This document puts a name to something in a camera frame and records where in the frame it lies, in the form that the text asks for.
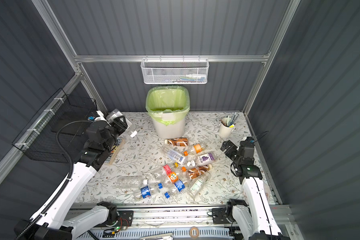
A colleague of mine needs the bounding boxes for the black wire side basket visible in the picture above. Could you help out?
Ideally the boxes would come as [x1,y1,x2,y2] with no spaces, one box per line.
[12,90,97,164]

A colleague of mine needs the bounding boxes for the green white label bottle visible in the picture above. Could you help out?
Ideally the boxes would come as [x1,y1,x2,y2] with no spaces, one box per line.
[106,109,138,138]

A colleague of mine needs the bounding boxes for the green label tall bottle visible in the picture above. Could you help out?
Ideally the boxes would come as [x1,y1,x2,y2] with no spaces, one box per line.
[188,173,211,199]

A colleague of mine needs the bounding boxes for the tape roll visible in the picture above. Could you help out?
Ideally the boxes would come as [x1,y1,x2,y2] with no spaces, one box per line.
[189,227,200,240]

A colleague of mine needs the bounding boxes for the colourful paperback book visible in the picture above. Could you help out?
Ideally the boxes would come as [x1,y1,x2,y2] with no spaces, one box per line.
[105,138,125,165]

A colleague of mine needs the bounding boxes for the clear empty bottle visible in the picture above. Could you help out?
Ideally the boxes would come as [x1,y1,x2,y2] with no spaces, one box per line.
[116,176,149,189]

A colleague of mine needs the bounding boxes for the brown label bottle near bin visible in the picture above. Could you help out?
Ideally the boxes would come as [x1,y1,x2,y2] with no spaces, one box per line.
[165,138,189,147]

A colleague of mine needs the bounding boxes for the purple grape label bottle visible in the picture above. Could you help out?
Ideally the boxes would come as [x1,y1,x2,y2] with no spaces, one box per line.
[187,152,217,167]

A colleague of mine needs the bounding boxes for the pink label bottle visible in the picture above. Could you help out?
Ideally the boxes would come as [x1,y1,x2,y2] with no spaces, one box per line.
[151,164,174,179]

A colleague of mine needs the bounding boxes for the white wire wall basket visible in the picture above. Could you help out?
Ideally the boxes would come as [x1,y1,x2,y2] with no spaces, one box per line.
[141,59,210,85]

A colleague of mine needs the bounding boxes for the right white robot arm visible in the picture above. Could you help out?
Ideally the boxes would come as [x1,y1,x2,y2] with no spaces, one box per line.
[221,137,289,240]

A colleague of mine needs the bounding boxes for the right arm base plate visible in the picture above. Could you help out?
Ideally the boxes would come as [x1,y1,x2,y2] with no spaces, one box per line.
[212,207,235,225]

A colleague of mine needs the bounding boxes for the orange label bottle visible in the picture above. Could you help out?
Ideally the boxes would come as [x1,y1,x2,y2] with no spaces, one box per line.
[162,167,187,185]

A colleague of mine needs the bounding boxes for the orange cap clear bottle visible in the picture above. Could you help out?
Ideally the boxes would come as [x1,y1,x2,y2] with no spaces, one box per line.
[184,143,206,156]

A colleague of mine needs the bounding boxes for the white trash bin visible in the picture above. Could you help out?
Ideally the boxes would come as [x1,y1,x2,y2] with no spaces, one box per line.
[151,113,186,139]

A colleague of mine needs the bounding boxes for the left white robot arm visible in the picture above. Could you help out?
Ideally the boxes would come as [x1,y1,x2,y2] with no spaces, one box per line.
[14,115,129,240]

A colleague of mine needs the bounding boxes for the green bin liner bag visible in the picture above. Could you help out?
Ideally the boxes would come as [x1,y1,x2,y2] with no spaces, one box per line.
[146,85,191,126]

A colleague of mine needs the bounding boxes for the brown tea bottle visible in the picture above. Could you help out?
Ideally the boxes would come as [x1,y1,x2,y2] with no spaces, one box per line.
[185,165,213,180]

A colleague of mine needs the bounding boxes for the pink white calculator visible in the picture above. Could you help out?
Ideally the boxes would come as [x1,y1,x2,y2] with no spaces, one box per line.
[263,183,273,202]

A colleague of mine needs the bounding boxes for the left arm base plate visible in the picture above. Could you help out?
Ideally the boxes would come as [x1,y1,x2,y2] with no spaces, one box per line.
[96,211,134,228]

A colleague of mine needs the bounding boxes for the blue white label bottle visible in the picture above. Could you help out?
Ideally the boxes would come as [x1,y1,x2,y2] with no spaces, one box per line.
[162,146,186,165]

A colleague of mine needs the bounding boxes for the white pen cup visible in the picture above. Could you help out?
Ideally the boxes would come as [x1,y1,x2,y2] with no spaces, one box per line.
[219,117,235,138]

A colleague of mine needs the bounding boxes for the blue label bottle blue cap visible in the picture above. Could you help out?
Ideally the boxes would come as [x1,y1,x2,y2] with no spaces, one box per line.
[164,179,188,199]

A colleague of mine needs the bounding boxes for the blue label bottle front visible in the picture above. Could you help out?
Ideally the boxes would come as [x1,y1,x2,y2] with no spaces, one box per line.
[134,183,163,201]

